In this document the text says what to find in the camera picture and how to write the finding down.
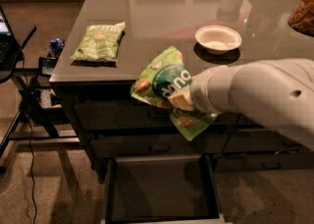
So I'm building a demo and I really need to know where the dark cabinet frame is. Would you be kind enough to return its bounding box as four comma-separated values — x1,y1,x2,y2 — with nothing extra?
52,82,310,177

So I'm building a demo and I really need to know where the black phone with screen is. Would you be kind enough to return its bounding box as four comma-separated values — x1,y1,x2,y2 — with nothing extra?
38,57,57,77

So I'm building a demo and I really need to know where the blue can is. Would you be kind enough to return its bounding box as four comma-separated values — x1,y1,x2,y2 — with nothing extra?
49,38,65,58

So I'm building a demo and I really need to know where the open bottom drawer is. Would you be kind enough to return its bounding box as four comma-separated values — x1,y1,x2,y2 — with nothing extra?
101,154,225,224

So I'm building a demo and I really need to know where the green dang rice chip bag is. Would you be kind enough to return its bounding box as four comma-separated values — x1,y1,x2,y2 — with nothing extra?
131,46,217,141

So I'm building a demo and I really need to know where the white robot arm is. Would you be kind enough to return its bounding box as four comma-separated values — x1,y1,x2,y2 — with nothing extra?
169,59,314,149

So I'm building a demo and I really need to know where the black hanging cable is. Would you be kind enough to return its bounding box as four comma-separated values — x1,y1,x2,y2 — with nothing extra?
20,49,39,224

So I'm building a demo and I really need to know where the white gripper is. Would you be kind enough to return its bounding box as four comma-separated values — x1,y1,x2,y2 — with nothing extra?
168,66,230,114

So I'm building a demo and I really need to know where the middle left drawer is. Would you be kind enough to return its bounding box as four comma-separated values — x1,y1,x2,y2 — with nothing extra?
90,133,228,158

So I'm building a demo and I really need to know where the top left drawer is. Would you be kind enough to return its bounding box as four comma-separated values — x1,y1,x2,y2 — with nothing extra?
73,96,247,132

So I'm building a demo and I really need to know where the white paper bowl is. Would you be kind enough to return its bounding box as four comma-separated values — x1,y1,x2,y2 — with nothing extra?
195,26,242,55

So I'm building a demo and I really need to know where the bottom right drawer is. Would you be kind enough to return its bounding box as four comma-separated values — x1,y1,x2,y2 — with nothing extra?
213,152,314,173

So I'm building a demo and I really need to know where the green jalapeno chip bag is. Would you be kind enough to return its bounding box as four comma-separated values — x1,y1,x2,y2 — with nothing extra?
72,22,126,63

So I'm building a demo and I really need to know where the middle right drawer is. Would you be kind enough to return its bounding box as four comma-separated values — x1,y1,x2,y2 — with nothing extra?
224,129,309,153

